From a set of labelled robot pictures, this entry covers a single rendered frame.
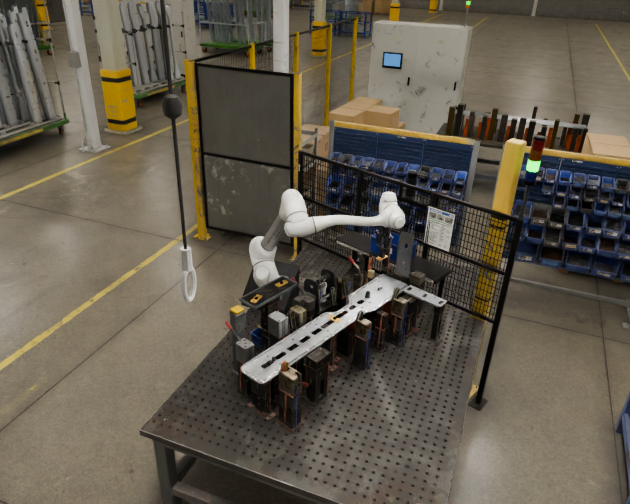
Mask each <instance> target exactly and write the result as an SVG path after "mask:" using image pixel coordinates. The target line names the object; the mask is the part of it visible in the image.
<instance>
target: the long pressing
mask: <svg viewBox="0 0 630 504"><path fill-rule="evenodd" d="M378 281H380V282H378ZM381 287H382V288H381ZM396 287H398V288H400V291H399V293H398V294H400V293H401V292H403V290H404V289H405V288H406V287H408V285H407V284H406V283H403V282H401V281H399V280H397V279H394V278H392V277H390V276H387V275H385V274H381V275H379V276H378V277H376V278H375V279H373V280H372V281H370V282H368V283H367V284H365V285H364V286H362V287H361V288H359V289H358V290H356V291H354V292H353V293H351V294H350V295H348V302H349V303H348V304H347V305H346V306H344V307H343V308H341V309H340V310H338V311H336V312H324V313H322V314H321V315H319V316H318V317H316V318H315V319H313V320H312V321H310V322H308V323H307V324H305V325H304V326H302V327H301V328H299V329H298V330H296V331H294V332H293V333H291V334H290V335H288V336H287V337H285V338H284V339H282V340H280V341H279V342H277V343H276V344H274V345H273V346H271V347H270V348H268V349H266V350H265V351H263V352H262V353H260V354H259V355H257V356H256V357H254V358H252V359H251V360H249V361H248V362H246V363H245V364H243V365H242V366H241V372H242V373H243V374H244V375H246V376H247V377H249V378H250V379H252V380H253V381H255V382H256V383H258V384H265V383H267V382H269V381H270V380H272V379H273V378H275V377H276V376H277V375H279V371H280V369H281V364H282V363H283V361H285V360H286V361H287V362H288V363H289V366H292V365H293V364H295V363H296V362H297V361H299V360H300V359H302V358H303V357H305V356H306V355H307V354H309V353H310V352H312V351H313V350H315V349H316V348H317V347H319V346H320V345H322V344H323V343H325V342H326V341H327V340H329V339H330V338H332V337H333V336H334V335H336V334H337V333H339V332H340V331H342V330H343V329H344V328H346V327H347V326H349V325H350V324H352V323H353V322H354V321H355V319H356V316H357V315H356V314H357V312H358V311H359V310H360V309H361V310H362V311H363V312H364V313H363V315H364V314H366V313H369V312H373V311H376V310H377V309H379V308H380V307H381V306H383V305H384V304H386V303H387V302H388V301H390V300H391V298H392V295H393V291H394V288H396ZM378 288H379V290H378ZM366 291H370V298H365V294H366ZM360 300H362V301H364V302H363V303H362V304H358V303H357V302H359V301H360ZM370 302H371V303H370ZM351 306H356V308H354V309H353V310H350V309H348V308H350V307H351ZM361 307H363V308H361ZM344 311H347V312H348V313H347V314H345V315H344V316H342V317H341V318H339V319H341V320H342V321H341V322H339V323H337V322H335V321H334V322H333V323H332V324H330V325H329V326H327V327H326V328H321V326H323V325H324V324H326V323H327V322H329V321H330V320H331V319H329V318H328V317H329V316H330V315H333V316H335V317H336V316H338V315H339V314H341V313H342V312H344ZM316 324H317V325H316ZM317 329H321V330H322V331H320V332H319V333H317V334H316V335H313V334H311V333H312V332H314V331H315V330H317ZM306 336H309V337H310V339H308V340H307V341H305V342H304V343H302V342H300V340H302V339H303V338H305V337H306ZM292 339H294V340H292ZM294 344H297V345H298V347H296V348H295V349H293V350H292V351H289V350H287V349H288V348H290V347H291V346H293V345H294ZM282 352H284V353H286V355H284V356H283V357H282V358H280V359H278V360H277V359H276V358H275V359H276V361H274V362H273V361H272V357H273V356H275V357H276V356H277V355H279V354H281V353H282ZM268 361H271V362H273V364H271V365H270V366H268V367H267V368H262V367H261V366H262V365H264V364H265V363H267V362H268Z"/></svg>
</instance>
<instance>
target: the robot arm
mask: <svg viewBox="0 0 630 504"><path fill-rule="evenodd" d="M379 213H380V214H379V215H378V216H375V217H359V216H349V215H329V216H318V217H308V215H307V209H306V205H305V202H304V199H303V197H302V195H301V194H300V193H299V192H298V191H297V190H295V189H289V190H286V191H285V192H284V193H283V194H282V198H281V205H280V209H279V215H278V217H277V218H276V220H275V221H274V223H273V224H272V226H271V227H270V229H269V230H268V232H267V233H266V235H265V236H264V237H263V236H258V237H255V238H254V239H252V240H251V242H250V246H249V253H250V258H251V262H252V265H253V269H254V273H253V278H254V281H255V283H256V284H257V285H258V287H261V286H263V285H265V284H267V283H269V282H271V281H272V280H274V279H276V278H278V277H280V276H281V275H278V271H277V269H276V266H275V263H274V257H275V253H276V250H277V247H276V245H277V243H278V242H279V241H280V239H281V238H282V236H283V235H284V233H286V235H287V236H289V237H303V236H308V235H311V234H314V233H316V232H319V231H321V230H323V229H325V228H328V227H330V226H334V225H354V226H379V230H377V231H375V233H376V242H377V245H378V246H379V257H380V256H381V255H382V258H384V257H385V255H386V253H387V249H389V248H390V246H391V242H392V239H393V238H394V236H392V235H391V228H394V229H399V228H402V227H403V226H404V224H405V215H404V213H403V211H402V210H401V209H400V208H399V207H398V204H397V198H396V195H395V193H393V192H384V193H383V194H382V196H381V199H380V203H379ZM389 236H390V237H389ZM388 237H389V241H388ZM383 239H384V248H383Z"/></svg>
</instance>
